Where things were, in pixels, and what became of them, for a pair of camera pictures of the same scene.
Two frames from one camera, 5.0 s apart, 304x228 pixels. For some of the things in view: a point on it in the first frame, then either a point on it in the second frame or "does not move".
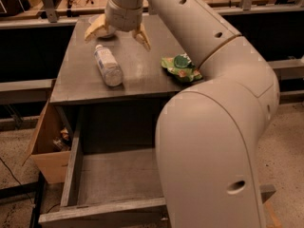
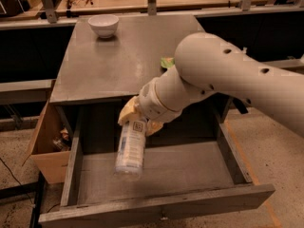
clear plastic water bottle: [108, 66] → [131, 149]
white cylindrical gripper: [123, 20] → [152, 103]
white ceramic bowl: [104, 32] does not move
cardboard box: [50, 147] does not move
